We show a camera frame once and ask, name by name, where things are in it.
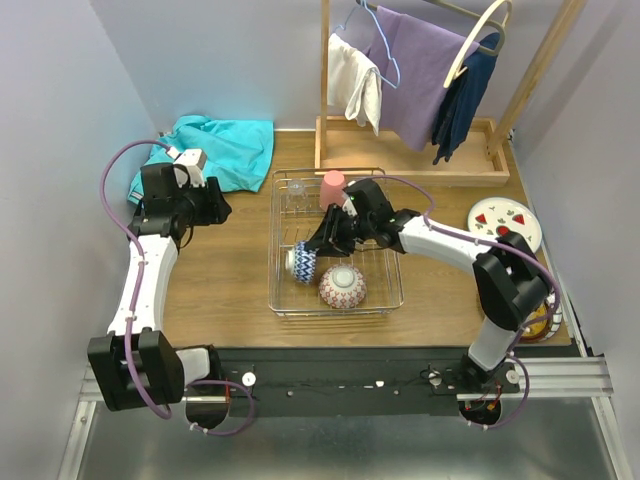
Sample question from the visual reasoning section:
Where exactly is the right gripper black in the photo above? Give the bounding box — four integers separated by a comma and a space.
303, 204, 373, 259

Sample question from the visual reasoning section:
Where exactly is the red patterned bowl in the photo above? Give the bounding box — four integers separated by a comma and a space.
285, 241, 316, 285

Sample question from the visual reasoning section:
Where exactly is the blue patterned bowl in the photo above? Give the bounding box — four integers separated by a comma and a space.
319, 264, 367, 309

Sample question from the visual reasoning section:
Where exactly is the pink plastic cup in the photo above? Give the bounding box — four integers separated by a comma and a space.
319, 170, 346, 211

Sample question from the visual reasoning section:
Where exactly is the clear drinking glass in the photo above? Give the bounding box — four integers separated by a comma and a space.
285, 179, 309, 212

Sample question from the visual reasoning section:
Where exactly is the wire dish rack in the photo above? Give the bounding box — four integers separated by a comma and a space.
268, 168, 404, 317

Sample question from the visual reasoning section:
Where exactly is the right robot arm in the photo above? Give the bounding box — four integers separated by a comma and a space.
286, 176, 560, 392

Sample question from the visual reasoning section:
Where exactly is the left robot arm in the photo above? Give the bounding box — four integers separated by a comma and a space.
87, 157, 231, 416

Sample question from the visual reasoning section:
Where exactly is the wooden clothes rack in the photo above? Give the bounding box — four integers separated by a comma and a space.
314, 1, 586, 187

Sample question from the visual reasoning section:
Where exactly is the turquoise shirt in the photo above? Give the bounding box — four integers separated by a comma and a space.
158, 115, 274, 193

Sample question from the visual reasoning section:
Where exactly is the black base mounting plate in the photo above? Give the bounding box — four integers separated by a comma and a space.
164, 346, 521, 419

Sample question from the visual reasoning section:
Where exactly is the white cloth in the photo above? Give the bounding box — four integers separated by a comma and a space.
327, 33, 382, 135

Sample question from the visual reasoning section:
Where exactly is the watermelon pattern plate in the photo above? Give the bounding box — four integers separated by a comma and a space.
467, 197, 543, 253

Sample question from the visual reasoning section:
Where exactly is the navy garment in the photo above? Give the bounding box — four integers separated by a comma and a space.
431, 49, 497, 165

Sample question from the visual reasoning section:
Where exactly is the purple cloth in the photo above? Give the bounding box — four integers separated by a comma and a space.
365, 6, 465, 152

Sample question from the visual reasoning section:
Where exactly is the wooden hanger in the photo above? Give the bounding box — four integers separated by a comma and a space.
434, 0, 513, 89

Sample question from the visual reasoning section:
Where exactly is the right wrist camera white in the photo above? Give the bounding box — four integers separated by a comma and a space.
341, 195, 358, 218

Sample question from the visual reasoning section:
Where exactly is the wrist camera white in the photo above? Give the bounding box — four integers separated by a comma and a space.
341, 195, 358, 218
167, 147, 207, 188

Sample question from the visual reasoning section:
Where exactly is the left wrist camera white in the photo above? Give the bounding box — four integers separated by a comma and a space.
167, 147, 207, 188

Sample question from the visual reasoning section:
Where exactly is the light blue wire hanger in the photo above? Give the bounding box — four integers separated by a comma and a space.
332, 1, 401, 90

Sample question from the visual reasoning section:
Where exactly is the aluminium frame rail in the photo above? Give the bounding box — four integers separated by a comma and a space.
59, 358, 630, 479

